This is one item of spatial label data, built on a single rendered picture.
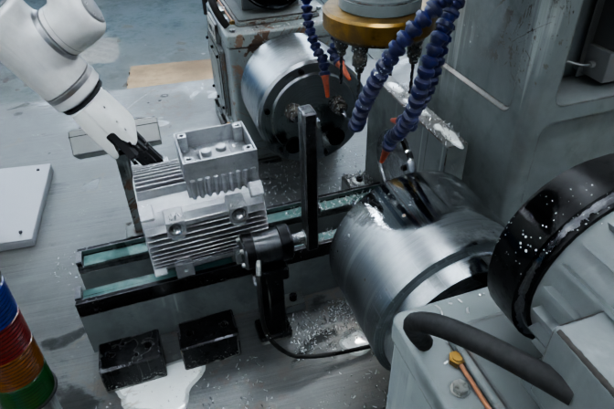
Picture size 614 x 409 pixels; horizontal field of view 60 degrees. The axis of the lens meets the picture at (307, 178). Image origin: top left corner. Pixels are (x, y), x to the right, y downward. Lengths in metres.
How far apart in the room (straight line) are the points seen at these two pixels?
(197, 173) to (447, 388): 0.50
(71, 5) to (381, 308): 0.57
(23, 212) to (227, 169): 0.67
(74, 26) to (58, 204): 0.71
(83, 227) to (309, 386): 0.67
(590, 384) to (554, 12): 0.57
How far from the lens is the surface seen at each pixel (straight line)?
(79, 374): 1.05
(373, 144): 1.14
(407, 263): 0.66
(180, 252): 0.89
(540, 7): 0.86
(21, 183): 1.52
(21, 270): 1.29
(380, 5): 0.82
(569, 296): 0.44
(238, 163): 0.86
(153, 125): 1.11
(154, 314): 1.01
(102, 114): 0.86
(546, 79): 0.88
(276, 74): 1.11
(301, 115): 0.73
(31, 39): 0.83
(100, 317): 1.00
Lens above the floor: 1.60
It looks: 36 degrees down
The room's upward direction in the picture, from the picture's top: 1 degrees counter-clockwise
